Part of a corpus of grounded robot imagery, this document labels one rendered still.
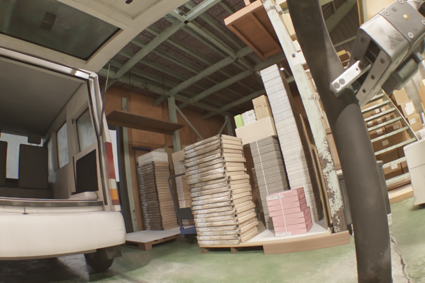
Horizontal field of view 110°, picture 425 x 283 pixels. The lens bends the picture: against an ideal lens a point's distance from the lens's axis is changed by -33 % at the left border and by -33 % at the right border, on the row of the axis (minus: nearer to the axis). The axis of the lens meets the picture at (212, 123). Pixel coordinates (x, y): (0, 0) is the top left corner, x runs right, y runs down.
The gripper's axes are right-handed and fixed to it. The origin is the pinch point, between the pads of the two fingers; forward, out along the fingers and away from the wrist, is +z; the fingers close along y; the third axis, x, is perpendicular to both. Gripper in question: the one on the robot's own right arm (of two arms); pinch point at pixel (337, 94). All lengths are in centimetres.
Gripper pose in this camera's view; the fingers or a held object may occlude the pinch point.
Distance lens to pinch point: 25.9
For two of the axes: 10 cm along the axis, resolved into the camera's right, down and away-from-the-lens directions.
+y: 3.8, 2.3, 9.0
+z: -8.0, 5.8, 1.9
